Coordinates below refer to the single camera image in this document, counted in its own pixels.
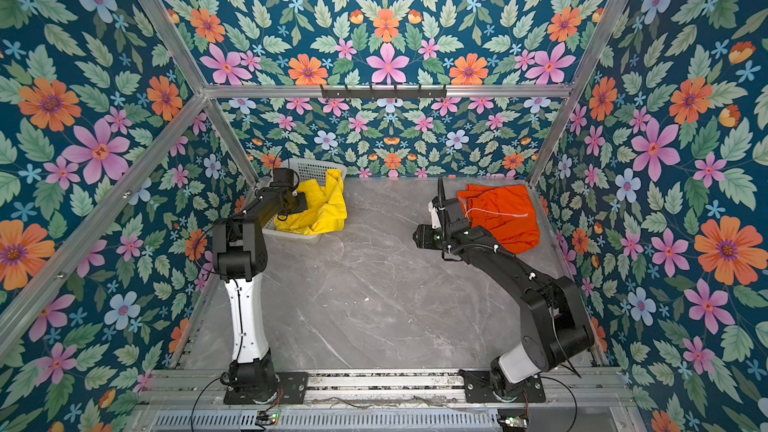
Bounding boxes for yellow shorts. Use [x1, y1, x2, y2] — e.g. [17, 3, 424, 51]
[274, 169, 348, 236]

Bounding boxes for orange shorts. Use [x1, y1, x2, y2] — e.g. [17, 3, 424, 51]
[457, 184, 541, 254]

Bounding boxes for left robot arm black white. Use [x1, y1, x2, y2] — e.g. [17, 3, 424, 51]
[212, 168, 307, 405]

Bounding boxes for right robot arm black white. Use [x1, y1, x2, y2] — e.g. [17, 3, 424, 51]
[413, 224, 594, 401]

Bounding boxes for white plastic laundry basket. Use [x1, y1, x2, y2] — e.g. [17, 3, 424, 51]
[262, 158, 347, 244]

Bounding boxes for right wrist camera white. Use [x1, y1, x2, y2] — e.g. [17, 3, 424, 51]
[428, 177, 464, 230]

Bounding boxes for black hook rail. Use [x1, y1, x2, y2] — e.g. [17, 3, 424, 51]
[320, 85, 448, 100]

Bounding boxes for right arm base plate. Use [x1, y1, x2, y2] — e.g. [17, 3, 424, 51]
[459, 369, 546, 404]

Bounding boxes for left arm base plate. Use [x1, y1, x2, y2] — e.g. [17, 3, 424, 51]
[220, 372, 309, 405]

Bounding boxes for aluminium mounting rail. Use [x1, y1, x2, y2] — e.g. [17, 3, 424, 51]
[137, 367, 637, 409]

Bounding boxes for white slotted cable duct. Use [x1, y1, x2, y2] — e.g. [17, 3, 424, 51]
[148, 409, 501, 431]

